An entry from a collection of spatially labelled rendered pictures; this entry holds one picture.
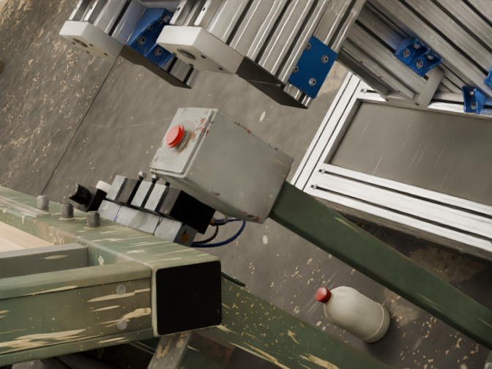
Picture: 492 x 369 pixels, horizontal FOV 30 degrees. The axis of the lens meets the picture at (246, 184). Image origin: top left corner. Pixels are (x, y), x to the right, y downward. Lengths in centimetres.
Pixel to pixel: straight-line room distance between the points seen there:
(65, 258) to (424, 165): 90
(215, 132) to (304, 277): 124
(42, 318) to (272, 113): 192
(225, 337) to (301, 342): 15
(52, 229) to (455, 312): 78
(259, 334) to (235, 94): 198
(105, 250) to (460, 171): 86
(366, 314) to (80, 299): 103
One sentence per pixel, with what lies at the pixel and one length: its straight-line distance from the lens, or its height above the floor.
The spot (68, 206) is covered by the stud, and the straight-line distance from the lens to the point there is 183.
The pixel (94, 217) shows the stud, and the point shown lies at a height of 86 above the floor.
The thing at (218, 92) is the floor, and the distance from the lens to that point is 350.
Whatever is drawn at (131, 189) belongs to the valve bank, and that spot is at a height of 76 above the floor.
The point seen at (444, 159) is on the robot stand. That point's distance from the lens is 209.
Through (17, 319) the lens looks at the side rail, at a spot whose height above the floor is 106.
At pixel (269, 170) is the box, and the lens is 145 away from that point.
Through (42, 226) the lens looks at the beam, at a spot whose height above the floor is 90.
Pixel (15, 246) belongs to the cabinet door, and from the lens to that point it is 176.
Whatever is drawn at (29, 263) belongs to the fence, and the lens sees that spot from 156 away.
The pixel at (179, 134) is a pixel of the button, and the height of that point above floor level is 94.
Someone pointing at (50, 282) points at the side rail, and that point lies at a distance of 131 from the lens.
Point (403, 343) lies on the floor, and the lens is 224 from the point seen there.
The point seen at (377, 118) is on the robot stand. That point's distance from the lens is 233.
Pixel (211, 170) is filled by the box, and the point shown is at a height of 89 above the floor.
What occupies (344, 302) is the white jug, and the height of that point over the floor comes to 15.
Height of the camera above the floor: 156
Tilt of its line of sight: 31 degrees down
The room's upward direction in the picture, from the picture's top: 59 degrees counter-clockwise
